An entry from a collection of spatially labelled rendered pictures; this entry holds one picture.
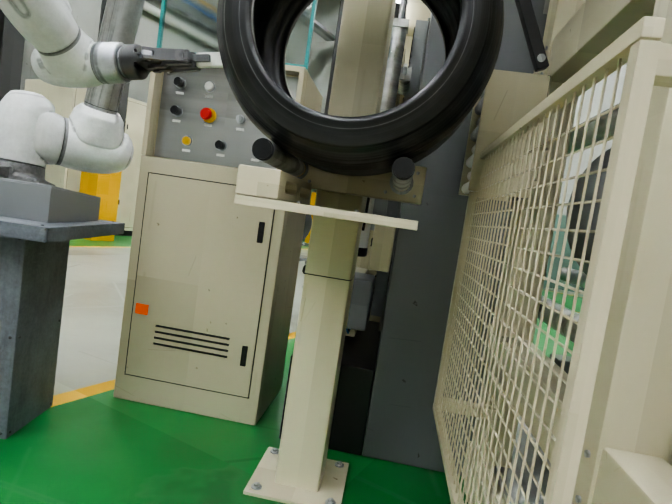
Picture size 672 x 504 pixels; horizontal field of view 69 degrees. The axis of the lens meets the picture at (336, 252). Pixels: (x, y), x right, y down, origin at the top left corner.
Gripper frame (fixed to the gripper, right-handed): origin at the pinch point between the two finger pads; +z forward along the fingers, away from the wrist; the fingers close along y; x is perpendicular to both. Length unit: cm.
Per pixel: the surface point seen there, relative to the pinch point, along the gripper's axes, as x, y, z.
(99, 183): -9, 469, -329
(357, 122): 16.6, -12.4, 33.4
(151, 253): 48, 59, -46
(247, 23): -2.5, -12.6, 11.9
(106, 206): 20, 482, -329
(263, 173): 26.1, -11.3, 14.8
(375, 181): 24.8, 23.2, 35.5
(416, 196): 29, 23, 46
